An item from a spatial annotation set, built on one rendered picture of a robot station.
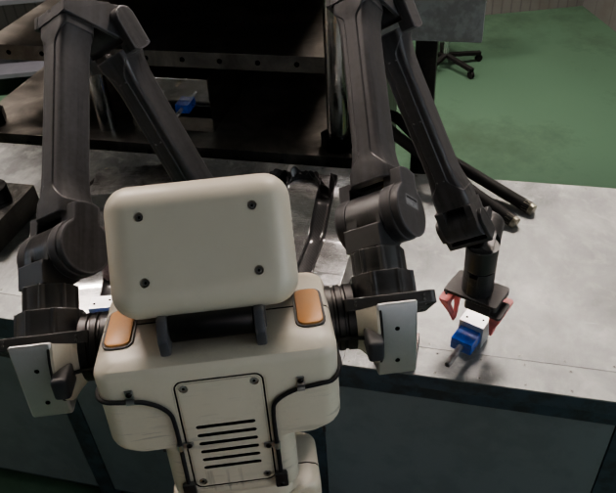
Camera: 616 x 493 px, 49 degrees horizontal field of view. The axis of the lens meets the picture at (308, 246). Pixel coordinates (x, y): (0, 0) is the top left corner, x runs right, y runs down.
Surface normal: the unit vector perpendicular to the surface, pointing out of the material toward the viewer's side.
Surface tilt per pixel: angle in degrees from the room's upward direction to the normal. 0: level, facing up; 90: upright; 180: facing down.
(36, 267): 51
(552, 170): 0
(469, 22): 90
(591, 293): 0
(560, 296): 0
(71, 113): 58
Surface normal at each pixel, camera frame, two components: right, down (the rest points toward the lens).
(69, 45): 0.77, -0.16
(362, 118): -0.61, -0.21
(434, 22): -0.22, 0.62
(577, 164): -0.05, -0.78
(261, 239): 0.04, -0.07
